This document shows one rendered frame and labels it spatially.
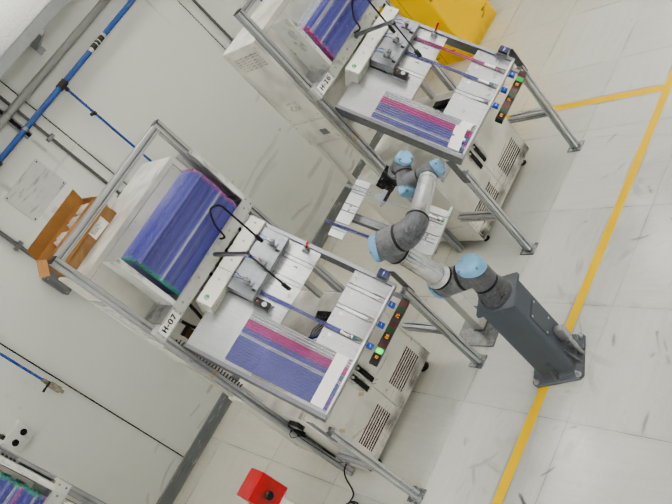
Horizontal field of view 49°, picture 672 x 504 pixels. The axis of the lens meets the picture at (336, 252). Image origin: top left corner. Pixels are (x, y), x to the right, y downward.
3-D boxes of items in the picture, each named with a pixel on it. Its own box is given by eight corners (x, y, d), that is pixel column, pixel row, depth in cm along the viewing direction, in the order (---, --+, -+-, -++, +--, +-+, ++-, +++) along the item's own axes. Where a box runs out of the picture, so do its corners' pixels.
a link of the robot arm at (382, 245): (472, 294, 314) (393, 243, 279) (443, 304, 323) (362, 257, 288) (470, 269, 320) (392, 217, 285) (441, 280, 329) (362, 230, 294)
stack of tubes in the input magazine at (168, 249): (238, 204, 342) (196, 166, 329) (178, 295, 323) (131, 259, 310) (225, 206, 352) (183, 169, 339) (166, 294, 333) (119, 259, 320)
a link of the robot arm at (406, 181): (416, 185, 309) (412, 162, 313) (395, 196, 315) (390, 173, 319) (427, 190, 315) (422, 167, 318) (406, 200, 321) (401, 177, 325)
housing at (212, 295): (268, 234, 360) (265, 220, 348) (216, 319, 342) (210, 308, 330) (254, 227, 362) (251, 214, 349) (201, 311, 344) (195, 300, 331)
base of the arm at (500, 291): (513, 275, 318) (501, 262, 313) (510, 303, 308) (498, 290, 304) (483, 284, 327) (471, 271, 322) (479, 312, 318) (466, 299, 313)
